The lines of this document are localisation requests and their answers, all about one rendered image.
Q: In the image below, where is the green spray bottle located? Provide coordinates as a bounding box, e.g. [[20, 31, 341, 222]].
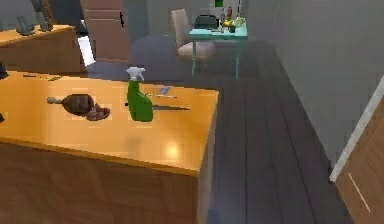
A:
[[125, 66, 154, 123]]

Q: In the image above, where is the beige chair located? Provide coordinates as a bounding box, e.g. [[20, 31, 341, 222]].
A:
[[170, 8, 217, 64]]

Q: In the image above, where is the turquoise table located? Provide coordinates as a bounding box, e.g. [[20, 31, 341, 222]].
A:
[[188, 21, 249, 80]]

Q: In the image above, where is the black bowl shaped object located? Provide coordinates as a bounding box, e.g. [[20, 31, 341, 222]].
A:
[[194, 14, 220, 30]]

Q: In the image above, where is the brown wooden kitchen island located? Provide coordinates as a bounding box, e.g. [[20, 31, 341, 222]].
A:
[[0, 69, 220, 224]]

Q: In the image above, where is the brown room door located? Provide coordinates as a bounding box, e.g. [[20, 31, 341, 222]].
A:
[[79, 0, 132, 65]]

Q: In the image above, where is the brown wooden counter cabinet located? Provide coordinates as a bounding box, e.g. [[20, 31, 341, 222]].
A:
[[0, 24, 87, 75]]

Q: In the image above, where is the brown cabinet with white top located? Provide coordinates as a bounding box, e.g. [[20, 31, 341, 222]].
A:
[[329, 75, 384, 224]]

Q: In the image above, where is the black handled kitchen knife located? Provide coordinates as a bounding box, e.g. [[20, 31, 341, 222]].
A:
[[124, 102, 191, 112]]

